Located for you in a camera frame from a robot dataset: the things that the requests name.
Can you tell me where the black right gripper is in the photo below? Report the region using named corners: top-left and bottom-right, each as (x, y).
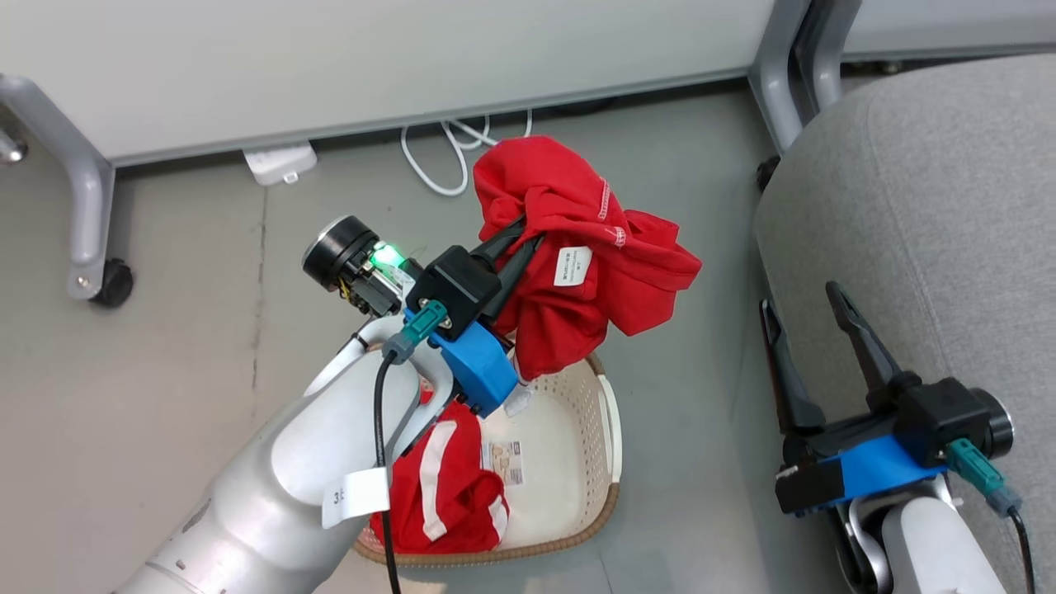
top-left (759, 280), bottom-right (1016, 467)

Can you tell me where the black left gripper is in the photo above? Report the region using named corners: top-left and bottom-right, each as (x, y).
top-left (301, 214), bottom-right (545, 341)

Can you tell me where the plain red t-shirt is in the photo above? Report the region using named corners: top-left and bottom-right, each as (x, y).
top-left (472, 136), bottom-right (704, 382)

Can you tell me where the grey fabric sofa seat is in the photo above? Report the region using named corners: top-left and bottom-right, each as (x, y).
top-left (755, 54), bottom-right (1056, 594)

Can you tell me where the printed basket label sticker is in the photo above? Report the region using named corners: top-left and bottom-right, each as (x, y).
top-left (483, 440), bottom-right (525, 488)

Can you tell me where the cream plastic laundry basket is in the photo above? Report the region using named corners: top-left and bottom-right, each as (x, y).
top-left (353, 351), bottom-right (624, 568)

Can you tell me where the white power adapter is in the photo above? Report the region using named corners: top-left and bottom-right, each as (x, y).
top-left (243, 140), bottom-right (318, 186)

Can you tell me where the red garment with white stripes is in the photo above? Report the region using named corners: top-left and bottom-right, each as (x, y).
top-left (370, 384), bottom-right (511, 555)

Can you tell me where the large white partition board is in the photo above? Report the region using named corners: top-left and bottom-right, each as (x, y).
top-left (0, 0), bottom-right (780, 166)

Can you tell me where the white paper tag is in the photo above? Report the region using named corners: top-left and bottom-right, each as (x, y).
top-left (322, 466), bottom-right (390, 529)

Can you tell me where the small white partition board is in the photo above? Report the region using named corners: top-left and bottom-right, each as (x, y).
top-left (841, 0), bottom-right (1056, 63)

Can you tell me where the black cable with teal plug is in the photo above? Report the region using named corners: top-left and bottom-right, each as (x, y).
top-left (373, 299), bottom-right (450, 594)
top-left (945, 437), bottom-right (1036, 594)

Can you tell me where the white power cable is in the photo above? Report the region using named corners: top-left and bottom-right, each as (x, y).
top-left (400, 111), bottom-right (535, 197)

